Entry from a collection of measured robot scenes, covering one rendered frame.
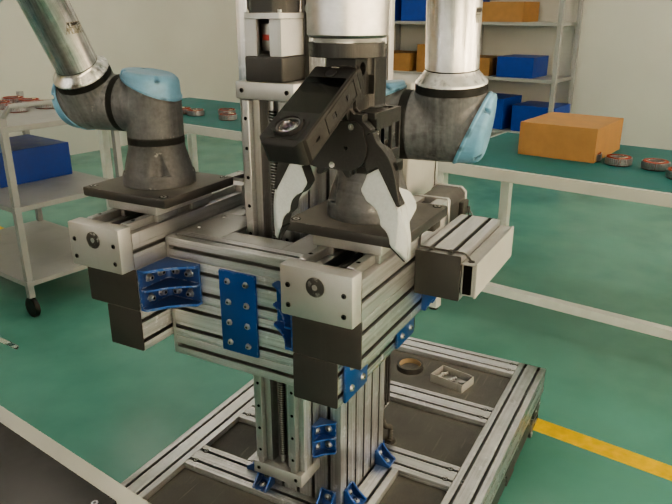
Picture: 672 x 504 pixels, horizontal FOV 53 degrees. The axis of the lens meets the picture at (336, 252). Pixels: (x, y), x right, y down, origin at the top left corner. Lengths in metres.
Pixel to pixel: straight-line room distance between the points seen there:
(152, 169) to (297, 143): 0.88
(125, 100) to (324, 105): 0.88
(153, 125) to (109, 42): 6.17
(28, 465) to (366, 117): 0.72
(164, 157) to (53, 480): 0.67
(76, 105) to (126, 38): 6.21
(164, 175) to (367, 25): 0.87
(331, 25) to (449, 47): 0.48
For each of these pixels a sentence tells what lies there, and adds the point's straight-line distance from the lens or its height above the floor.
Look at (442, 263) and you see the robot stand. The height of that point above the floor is 0.94.
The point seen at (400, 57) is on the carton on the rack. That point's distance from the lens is 7.36.
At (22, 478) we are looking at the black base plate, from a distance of 1.07.
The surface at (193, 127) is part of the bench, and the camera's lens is 4.06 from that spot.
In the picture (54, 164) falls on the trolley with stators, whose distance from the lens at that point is 3.86.
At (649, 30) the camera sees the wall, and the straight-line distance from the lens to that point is 6.96.
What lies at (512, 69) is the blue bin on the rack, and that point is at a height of 0.85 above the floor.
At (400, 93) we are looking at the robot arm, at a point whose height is 1.25.
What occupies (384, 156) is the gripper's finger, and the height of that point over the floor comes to 1.26.
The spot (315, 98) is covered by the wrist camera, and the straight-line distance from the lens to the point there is 0.59.
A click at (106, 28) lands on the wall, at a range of 7.54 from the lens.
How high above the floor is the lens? 1.38
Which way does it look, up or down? 20 degrees down
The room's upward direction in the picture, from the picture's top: straight up
